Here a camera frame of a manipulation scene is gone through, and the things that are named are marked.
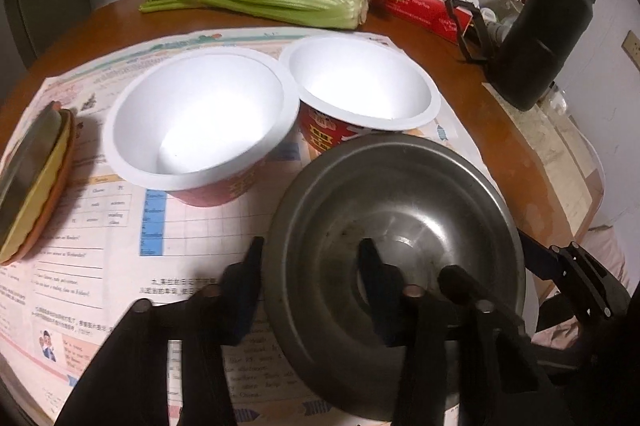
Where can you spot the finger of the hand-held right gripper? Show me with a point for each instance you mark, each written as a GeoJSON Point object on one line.
{"type": "Point", "coordinates": [585, 281]}

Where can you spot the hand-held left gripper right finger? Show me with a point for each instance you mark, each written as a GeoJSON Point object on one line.
{"type": "Point", "coordinates": [380, 291]}

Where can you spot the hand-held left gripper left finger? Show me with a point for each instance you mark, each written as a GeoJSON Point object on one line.
{"type": "Point", "coordinates": [240, 301]}

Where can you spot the stainless steel bowl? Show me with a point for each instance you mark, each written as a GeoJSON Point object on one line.
{"type": "Point", "coordinates": [350, 206]}

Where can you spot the white paper bowl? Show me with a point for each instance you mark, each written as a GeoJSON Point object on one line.
{"type": "Point", "coordinates": [200, 116]}

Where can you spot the red paper bowl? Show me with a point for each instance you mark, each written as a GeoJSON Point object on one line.
{"type": "Point", "coordinates": [360, 81]}

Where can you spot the yellow shell-shaped plate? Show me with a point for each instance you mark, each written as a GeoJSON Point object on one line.
{"type": "Point", "coordinates": [42, 191]}

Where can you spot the round metal plate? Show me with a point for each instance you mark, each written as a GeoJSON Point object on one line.
{"type": "Point", "coordinates": [25, 156]}

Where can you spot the printed newspaper sheet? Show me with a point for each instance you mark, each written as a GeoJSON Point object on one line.
{"type": "Point", "coordinates": [125, 256]}

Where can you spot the old paper sheet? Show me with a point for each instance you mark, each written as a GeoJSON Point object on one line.
{"type": "Point", "coordinates": [540, 146]}

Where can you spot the clear glass jar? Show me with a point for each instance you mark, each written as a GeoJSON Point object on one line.
{"type": "Point", "coordinates": [555, 99]}

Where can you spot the black thermos bottle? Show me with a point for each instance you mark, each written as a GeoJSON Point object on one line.
{"type": "Point", "coordinates": [535, 41]}

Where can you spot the red tissue box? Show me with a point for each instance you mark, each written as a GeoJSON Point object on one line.
{"type": "Point", "coordinates": [425, 9]}

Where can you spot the celery bunch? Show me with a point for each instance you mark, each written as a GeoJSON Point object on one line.
{"type": "Point", "coordinates": [275, 1]}

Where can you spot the wall socket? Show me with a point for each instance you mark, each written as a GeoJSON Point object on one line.
{"type": "Point", "coordinates": [632, 49]}

